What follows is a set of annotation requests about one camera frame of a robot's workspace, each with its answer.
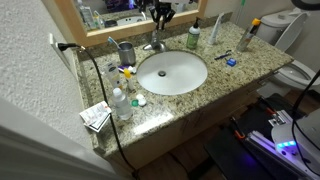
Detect white oval sink basin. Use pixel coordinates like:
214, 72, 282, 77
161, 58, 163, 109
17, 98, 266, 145
135, 49, 209, 97

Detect white lotion tube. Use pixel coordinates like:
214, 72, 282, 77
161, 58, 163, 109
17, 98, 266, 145
102, 61, 124, 91

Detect purple white toothpaste tube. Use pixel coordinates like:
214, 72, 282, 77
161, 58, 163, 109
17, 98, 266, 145
117, 64, 138, 75

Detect grey metal cup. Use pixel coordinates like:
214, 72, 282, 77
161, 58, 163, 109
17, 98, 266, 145
117, 41, 137, 67

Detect black plug power cable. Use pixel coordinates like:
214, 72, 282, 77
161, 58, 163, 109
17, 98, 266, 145
56, 41, 140, 178

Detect spray bottle yellow cap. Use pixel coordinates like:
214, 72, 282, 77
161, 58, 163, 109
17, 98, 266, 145
235, 17, 262, 54

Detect black orange clamp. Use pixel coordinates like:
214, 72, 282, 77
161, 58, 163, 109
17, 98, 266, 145
229, 115, 248, 142
262, 106, 278, 118

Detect blue floss box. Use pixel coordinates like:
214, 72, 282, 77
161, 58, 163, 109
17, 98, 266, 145
225, 57, 238, 68

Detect chrome sink faucet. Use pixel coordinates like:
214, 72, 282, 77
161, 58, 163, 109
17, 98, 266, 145
142, 28, 169, 54

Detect white wall outlet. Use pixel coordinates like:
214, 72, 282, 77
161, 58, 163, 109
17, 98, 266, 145
48, 32, 73, 73

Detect wooden vanity cabinet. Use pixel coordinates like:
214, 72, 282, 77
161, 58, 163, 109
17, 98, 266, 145
96, 70, 282, 178

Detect dark blue razor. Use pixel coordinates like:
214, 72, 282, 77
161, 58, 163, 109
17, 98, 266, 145
213, 49, 233, 62

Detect green white lens case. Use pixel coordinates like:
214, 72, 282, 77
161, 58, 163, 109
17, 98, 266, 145
130, 93, 148, 108

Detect blue white toothbrush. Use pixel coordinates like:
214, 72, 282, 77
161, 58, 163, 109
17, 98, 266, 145
106, 36, 122, 51

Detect clear plastic bottle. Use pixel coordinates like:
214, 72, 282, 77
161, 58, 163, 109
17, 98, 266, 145
111, 87, 134, 122

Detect black robot cart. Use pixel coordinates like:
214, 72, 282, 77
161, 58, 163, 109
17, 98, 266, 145
202, 92, 320, 180

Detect white standing tube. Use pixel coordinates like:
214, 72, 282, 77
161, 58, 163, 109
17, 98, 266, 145
207, 12, 226, 46

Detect wooden framed wall mirror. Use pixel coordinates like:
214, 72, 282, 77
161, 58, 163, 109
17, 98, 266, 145
53, 0, 209, 48

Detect black hanging arm cable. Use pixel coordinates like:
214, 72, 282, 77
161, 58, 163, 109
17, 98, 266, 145
290, 68, 320, 177

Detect small bottle yellow cap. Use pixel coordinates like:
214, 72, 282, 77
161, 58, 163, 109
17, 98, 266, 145
123, 68, 137, 94

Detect white paper packets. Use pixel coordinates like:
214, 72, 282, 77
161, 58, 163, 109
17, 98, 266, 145
78, 100, 113, 134

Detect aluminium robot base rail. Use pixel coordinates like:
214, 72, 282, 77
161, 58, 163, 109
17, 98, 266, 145
244, 109, 320, 180

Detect white door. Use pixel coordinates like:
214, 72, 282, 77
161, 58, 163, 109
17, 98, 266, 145
0, 96, 126, 180

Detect white toilet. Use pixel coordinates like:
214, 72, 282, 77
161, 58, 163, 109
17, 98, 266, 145
255, 4, 320, 100

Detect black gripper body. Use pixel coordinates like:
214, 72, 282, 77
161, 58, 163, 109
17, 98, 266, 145
147, 3, 177, 20

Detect green soap pump bottle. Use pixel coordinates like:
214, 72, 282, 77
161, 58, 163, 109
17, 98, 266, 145
185, 16, 202, 51

